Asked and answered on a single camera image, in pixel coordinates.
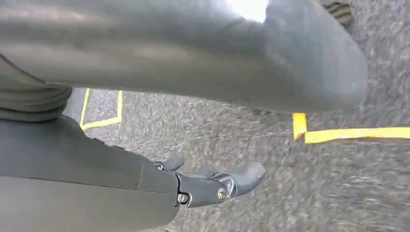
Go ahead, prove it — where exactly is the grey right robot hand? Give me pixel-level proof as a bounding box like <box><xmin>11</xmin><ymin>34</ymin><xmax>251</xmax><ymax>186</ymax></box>
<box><xmin>0</xmin><ymin>0</ymin><xmax>369</xmax><ymax>232</ymax></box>

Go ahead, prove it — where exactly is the yellow floor tape square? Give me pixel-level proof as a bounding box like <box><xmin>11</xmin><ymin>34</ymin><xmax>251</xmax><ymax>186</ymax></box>
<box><xmin>79</xmin><ymin>88</ymin><xmax>124</xmax><ymax>131</ymax></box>
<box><xmin>292</xmin><ymin>112</ymin><xmax>410</xmax><ymax>145</ymax></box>

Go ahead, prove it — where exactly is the ribbed grey right arm sleeve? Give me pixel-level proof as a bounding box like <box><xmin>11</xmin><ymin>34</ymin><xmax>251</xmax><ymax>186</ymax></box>
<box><xmin>0</xmin><ymin>54</ymin><xmax>73</xmax><ymax>123</ymax></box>

